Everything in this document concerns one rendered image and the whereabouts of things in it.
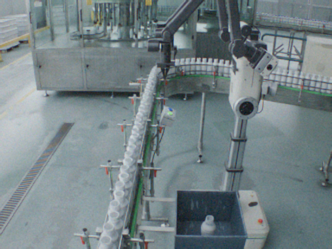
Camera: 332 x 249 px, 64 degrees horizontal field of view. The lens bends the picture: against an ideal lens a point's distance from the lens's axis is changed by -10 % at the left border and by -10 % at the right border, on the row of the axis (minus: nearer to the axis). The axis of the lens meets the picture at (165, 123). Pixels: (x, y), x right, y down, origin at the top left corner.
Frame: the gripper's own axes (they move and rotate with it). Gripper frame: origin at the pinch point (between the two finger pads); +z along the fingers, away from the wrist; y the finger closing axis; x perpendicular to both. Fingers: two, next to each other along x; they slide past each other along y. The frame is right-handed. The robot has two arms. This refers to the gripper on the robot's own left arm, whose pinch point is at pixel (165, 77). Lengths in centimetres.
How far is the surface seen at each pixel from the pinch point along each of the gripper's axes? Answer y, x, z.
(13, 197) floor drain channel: -148, 46, 144
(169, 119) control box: 3.8, 13.4, 31.2
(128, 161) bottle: -13, -44, 27
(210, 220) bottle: 27, -51, 53
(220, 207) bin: 34, -39, 56
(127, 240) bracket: -7, -85, 33
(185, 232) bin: 17, -47, 67
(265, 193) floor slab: 106, 75, 137
